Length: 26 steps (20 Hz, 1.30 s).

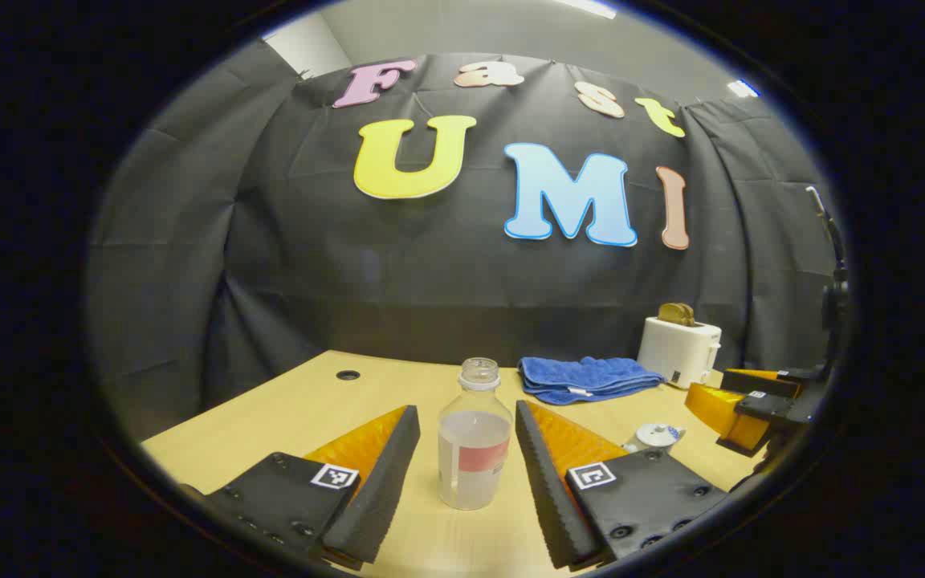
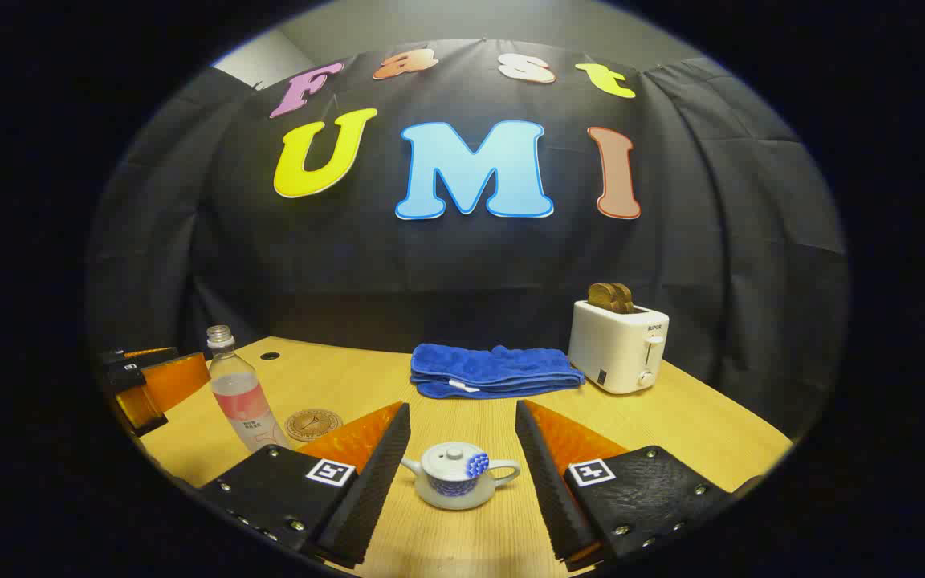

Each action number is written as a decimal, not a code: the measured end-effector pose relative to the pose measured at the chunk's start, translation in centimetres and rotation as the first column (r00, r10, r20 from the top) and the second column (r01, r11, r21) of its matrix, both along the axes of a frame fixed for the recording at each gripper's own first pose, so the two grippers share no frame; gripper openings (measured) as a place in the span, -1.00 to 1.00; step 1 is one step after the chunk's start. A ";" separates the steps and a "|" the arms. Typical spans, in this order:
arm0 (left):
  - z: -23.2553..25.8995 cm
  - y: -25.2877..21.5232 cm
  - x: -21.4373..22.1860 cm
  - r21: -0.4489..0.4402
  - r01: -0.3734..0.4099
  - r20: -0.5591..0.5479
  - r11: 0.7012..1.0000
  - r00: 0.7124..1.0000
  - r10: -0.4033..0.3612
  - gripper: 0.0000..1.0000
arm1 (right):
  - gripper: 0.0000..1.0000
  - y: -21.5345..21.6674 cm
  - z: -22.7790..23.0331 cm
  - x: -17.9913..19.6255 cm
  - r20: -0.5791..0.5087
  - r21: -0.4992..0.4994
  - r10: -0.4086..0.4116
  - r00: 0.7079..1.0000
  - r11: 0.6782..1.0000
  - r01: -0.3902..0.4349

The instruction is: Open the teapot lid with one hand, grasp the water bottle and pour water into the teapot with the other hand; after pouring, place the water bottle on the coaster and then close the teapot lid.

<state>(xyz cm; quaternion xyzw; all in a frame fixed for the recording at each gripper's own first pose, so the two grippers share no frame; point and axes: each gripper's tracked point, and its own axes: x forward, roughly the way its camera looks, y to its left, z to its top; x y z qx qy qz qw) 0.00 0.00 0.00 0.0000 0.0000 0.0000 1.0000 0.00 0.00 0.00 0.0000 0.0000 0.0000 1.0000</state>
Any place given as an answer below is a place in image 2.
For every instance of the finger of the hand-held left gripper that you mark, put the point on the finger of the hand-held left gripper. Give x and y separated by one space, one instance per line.
173 384
137 356

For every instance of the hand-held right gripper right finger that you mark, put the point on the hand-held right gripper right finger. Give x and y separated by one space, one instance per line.
547 490

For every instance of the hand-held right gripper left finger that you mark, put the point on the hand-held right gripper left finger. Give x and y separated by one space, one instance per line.
374 490

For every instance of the clear plastic water bottle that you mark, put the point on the clear plastic water bottle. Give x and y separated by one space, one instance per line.
239 393

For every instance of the round brown coaster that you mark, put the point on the round brown coaster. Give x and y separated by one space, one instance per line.
314 425

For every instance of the folded blue towel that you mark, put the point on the folded blue towel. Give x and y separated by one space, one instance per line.
495 371

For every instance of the white toaster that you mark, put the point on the white toaster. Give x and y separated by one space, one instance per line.
615 353

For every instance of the brown bread slice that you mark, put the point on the brown bread slice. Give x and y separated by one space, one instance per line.
625 299
601 297

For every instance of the black backdrop cloth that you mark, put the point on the black backdrop cloth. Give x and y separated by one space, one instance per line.
470 265

